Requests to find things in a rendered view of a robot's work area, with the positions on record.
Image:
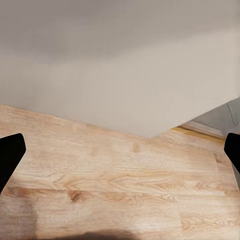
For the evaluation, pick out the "fixed window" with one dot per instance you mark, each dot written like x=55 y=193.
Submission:
x=215 y=124

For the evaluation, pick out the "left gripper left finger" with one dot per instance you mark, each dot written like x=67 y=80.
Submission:
x=12 y=149

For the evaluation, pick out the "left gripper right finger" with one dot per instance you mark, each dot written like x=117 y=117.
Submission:
x=232 y=149

